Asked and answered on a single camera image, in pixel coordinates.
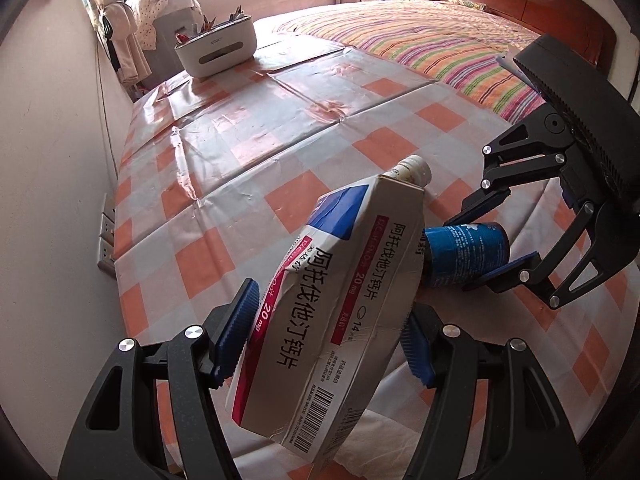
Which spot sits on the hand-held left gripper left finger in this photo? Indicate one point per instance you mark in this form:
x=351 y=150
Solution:
x=235 y=330

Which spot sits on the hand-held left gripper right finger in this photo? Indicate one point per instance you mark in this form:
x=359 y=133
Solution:
x=417 y=350

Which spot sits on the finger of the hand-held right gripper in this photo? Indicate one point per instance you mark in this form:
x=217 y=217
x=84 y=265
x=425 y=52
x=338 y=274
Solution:
x=487 y=205
x=505 y=275

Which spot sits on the blue can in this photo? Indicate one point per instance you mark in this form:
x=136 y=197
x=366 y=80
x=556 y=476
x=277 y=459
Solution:
x=465 y=252

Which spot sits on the white red medicine box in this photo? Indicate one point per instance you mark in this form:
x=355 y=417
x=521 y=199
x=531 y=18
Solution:
x=320 y=335

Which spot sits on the white desktop bin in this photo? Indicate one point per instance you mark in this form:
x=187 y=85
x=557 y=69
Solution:
x=215 y=55

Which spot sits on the white cylindrical container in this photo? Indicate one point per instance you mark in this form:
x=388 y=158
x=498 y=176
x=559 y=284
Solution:
x=414 y=170

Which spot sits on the yellow patterned pillow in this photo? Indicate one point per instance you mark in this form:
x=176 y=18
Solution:
x=467 y=2

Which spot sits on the orange checked tablecloth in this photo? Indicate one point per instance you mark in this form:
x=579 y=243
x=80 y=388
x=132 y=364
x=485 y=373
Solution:
x=250 y=160

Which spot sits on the striped bed blanket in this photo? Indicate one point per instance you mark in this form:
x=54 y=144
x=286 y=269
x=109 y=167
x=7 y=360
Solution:
x=425 y=45

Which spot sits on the hanging beige bag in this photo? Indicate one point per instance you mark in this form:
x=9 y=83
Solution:
x=125 y=45

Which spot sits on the spotted cream cloth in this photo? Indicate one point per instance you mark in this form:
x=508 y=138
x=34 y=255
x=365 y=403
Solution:
x=162 y=12

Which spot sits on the white wall socket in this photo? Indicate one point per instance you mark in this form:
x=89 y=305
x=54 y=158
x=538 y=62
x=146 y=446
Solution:
x=109 y=204
x=106 y=255
x=108 y=227

